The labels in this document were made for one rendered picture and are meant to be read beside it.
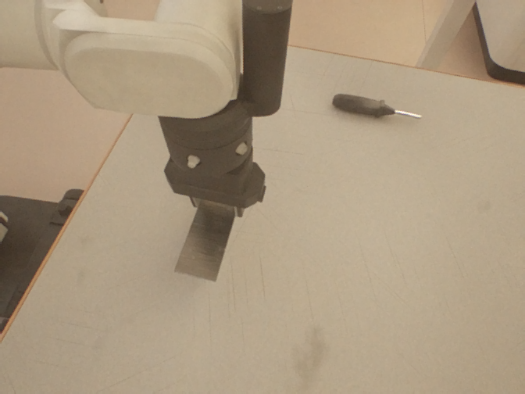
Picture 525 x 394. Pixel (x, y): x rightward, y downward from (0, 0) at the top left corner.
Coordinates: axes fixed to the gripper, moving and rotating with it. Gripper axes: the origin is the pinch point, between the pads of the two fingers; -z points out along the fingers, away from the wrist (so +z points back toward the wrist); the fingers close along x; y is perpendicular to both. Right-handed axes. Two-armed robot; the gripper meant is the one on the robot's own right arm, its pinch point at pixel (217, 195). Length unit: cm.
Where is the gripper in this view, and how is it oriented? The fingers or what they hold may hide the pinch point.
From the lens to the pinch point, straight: 44.8
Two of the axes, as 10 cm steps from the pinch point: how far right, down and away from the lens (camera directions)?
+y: -2.3, 8.2, -5.2
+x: -9.7, -2.1, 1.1
